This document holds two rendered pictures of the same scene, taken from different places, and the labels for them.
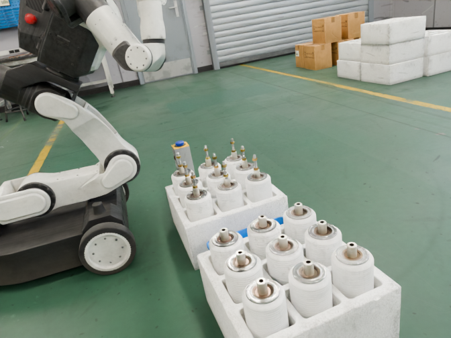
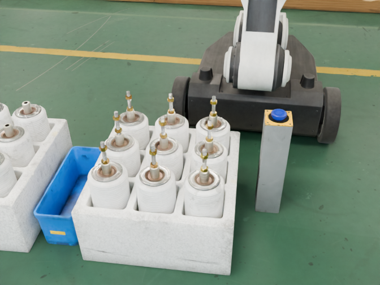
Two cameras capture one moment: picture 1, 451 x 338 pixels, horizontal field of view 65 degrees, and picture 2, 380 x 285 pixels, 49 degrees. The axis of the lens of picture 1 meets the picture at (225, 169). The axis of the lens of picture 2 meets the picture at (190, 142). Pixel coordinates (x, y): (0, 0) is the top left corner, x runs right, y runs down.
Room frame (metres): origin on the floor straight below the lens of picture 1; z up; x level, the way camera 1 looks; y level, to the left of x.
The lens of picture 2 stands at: (1.70, -0.73, 0.90)
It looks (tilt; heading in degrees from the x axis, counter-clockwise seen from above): 36 degrees down; 114
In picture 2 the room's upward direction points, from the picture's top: 1 degrees counter-clockwise
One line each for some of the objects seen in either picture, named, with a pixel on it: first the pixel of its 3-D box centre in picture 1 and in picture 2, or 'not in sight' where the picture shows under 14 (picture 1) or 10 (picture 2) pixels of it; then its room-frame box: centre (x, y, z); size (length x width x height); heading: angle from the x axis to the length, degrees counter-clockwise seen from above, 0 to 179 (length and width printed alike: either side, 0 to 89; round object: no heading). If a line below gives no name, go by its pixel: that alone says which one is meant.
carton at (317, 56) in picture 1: (317, 55); not in sight; (4.81, -1.44, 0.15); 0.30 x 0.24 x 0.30; 12
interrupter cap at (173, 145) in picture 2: (217, 174); (164, 146); (1.29, 0.03, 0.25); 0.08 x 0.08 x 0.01
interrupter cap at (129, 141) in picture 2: (227, 185); (120, 142); (1.17, 0.00, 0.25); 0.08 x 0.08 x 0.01
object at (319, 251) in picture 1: (324, 259); not in sight; (0.79, -0.23, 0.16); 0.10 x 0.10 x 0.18
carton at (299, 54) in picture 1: (309, 54); not in sight; (5.13, -1.42, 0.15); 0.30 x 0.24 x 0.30; 102
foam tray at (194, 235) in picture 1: (224, 210); (166, 191); (1.29, 0.03, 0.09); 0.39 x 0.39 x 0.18; 16
